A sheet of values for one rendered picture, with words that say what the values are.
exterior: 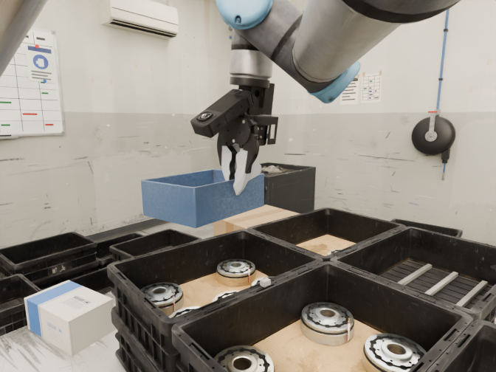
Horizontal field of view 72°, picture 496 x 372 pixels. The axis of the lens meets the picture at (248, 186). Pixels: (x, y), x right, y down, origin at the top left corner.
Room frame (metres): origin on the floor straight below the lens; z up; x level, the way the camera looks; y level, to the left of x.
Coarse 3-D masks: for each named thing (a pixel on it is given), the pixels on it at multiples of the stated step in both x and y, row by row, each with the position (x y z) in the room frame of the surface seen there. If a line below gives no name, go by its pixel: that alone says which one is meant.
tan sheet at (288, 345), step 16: (272, 336) 0.59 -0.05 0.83; (288, 336) 0.59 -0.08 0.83; (304, 336) 0.59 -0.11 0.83; (368, 336) 0.59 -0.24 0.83; (272, 352) 0.55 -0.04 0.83; (288, 352) 0.55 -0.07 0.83; (304, 352) 0.55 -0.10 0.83; (320, 352) 0.55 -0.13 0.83; (336, 352) 0.55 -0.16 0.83; (352, 352) 0.55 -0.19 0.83; (288, 368) 0.51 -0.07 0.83; (304, 368) 0.51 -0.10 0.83; (320, 368) 0.51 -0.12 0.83; (336, 368) 0.51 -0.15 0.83; (352, 368) 0.51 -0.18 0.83
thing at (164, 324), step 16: (208, 240) 0.86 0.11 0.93; (272, 240) 0.86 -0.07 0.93; (144, 256) 0.75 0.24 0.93; (304, 256) 0.76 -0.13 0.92; (112, 272) 0.66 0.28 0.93; (288, 272) 0.66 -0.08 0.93; (128, 288) 0.60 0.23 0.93; (256, 288) 0.60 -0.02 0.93; (144, 304) 0.54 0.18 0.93; (208, 304) 0.54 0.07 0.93; (160, 320) 0.49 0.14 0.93; (176, 320) 0.49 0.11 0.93
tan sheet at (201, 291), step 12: (204, 276) 0.85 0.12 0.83; (216, 276) 0.85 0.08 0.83; (264, 276) 0.85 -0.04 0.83; (192, 288) 0.79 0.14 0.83; (204, 288) 0.79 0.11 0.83; (216, 288) 0.79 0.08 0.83; (228, 288) 0.79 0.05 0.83; (240, 288) 0.79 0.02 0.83; (192, 300) 0.73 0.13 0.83; (204, 300) 0.73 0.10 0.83
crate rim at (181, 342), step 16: (304, 272) 0.66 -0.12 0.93; (352, 272) 0.66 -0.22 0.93; (272, 288) 0.60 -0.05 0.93; (400, 288) 0.60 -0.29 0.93; (224, 304) 0.54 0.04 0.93; (432, 304) 0.54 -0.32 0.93; (192, 320) 0.49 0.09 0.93; (464, 320) 0.49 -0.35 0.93; (176, 336) 0.45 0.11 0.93; (448, 336) 0.45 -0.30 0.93; (192, 352) 0.42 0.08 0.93; (432, 352) 0.41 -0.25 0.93; (208, 368) 0.39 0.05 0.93; (416, 368) 0.39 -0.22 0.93
